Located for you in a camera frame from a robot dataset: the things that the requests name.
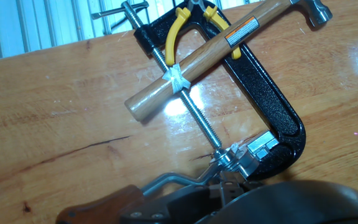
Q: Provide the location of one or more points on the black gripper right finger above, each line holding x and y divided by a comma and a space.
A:
291, 205

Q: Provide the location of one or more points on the metal lever with brown knob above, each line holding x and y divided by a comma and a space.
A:
104, 208

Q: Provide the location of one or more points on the large wooden board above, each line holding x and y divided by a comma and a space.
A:
73, 124

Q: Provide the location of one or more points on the black base lever press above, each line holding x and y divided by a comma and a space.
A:
269, 102

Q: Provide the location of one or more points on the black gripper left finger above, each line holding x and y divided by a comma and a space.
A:
179, 205

